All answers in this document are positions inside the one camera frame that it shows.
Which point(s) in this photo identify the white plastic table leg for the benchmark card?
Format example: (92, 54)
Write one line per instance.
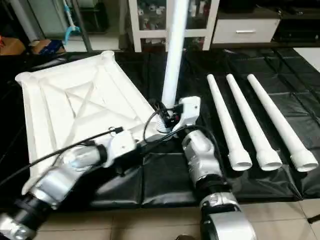
(250, 125)
(175, 60)
(227, 125)
(280, 125)

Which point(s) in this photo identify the white plastic table top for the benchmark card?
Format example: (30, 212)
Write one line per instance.
(65, 100)

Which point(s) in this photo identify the white glass-door cabinet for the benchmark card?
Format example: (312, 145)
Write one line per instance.
(133, 30)

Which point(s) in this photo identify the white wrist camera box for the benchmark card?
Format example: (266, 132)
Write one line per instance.
(189, 107)
(122, 142)

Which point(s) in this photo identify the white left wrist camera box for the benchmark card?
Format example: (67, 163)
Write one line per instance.
(122, 142)

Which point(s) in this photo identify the black speaker box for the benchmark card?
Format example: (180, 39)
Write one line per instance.
(237, 5)

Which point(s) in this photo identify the white drawer unit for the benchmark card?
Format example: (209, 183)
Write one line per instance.
(245, 32)

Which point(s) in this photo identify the brown wooden desk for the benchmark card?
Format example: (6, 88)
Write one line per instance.
(11, 46)

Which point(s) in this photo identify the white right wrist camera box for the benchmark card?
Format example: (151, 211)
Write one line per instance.
(189, 107)

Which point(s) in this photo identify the black work mat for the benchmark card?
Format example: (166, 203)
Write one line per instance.
(165, 185)

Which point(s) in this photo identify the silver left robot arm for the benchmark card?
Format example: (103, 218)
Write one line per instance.
(55, 180)

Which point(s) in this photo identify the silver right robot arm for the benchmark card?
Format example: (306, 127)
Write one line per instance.
(200, 155)

